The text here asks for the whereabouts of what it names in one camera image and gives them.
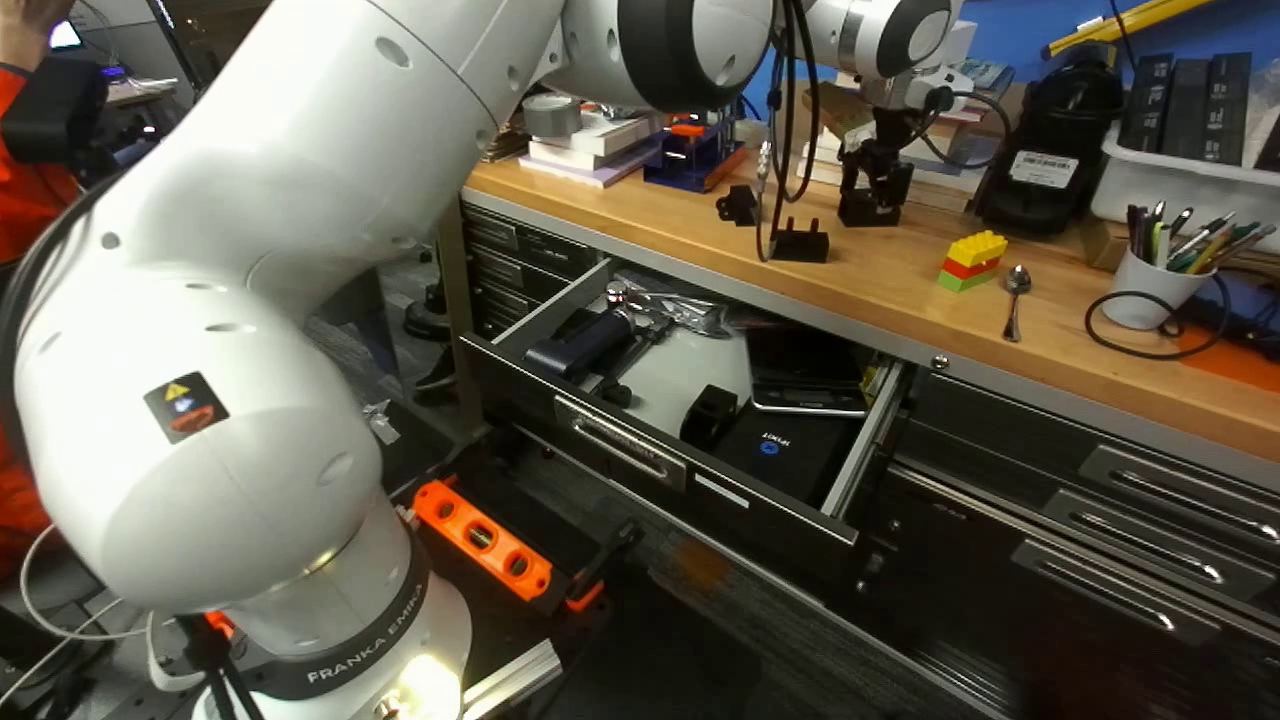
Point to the grey duct tape roll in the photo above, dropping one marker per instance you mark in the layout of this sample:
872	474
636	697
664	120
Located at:
550	114

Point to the black marker pen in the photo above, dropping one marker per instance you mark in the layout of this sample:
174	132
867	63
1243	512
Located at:
1137	229

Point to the orange spirit level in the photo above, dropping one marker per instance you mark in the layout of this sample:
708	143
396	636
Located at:
480	536

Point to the tiny black part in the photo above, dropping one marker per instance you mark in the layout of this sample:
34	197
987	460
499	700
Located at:
612	394

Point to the blue backboard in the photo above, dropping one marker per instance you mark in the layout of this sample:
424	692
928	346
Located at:
1014	35

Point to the black cube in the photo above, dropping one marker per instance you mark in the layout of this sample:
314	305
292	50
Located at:
708	417

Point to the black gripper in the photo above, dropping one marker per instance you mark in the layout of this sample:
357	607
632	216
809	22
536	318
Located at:
883	143

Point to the silver spoon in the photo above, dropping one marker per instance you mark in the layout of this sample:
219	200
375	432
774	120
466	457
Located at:
1020	280

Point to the black pronged bracket block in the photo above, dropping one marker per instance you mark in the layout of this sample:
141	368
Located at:
801	247

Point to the aluminium base plate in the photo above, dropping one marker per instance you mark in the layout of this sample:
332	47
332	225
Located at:
515	682

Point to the upright black box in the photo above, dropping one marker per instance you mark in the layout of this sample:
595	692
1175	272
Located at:
1231	104
1147	104
1191	104

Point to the grey metal drawer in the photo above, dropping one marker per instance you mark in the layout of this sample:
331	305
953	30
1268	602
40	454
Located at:
664	460

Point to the yellow level bar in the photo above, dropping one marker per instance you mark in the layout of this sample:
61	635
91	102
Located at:
1135	22

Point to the wooden upright post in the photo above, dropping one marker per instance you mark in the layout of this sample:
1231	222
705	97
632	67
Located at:
457	346

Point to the black box with blue logo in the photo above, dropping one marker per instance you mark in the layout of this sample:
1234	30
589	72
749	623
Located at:
786	460

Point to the blue flat item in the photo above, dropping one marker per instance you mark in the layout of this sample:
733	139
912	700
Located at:
1244	318

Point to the person's hand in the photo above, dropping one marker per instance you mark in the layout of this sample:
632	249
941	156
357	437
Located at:
24	22

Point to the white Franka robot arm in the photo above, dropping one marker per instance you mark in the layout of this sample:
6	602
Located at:
264	333

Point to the grey pen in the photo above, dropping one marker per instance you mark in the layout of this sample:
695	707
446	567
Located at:
1183	225

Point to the white storage bin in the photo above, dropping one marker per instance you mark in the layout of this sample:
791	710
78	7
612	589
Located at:
1184	182

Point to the thick white book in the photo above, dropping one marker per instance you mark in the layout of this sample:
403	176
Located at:
953	139

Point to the black orange clamp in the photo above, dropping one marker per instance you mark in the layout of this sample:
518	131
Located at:
604	545

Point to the black tool case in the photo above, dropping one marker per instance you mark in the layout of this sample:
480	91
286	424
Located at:
561	534

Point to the bright computer monitor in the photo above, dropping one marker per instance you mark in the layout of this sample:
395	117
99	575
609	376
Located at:
64	37

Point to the white pen cup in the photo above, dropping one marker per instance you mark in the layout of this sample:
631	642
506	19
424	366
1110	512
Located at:
1147	295

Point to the black drawer cabinet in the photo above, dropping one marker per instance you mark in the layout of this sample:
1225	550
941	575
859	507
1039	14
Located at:
1065	602

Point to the red sleeved forearm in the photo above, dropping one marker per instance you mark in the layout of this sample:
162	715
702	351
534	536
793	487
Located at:
23	214

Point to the shiny silver metal tool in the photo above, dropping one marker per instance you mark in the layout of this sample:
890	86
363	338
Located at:
664	309

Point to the yellow red green lego stack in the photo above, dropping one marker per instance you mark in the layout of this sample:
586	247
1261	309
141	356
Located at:
974	260

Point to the small black lugged box part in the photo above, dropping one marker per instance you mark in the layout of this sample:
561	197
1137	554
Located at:
738	206

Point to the orange hex keys blue stand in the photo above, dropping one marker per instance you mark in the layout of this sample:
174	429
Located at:
695	164

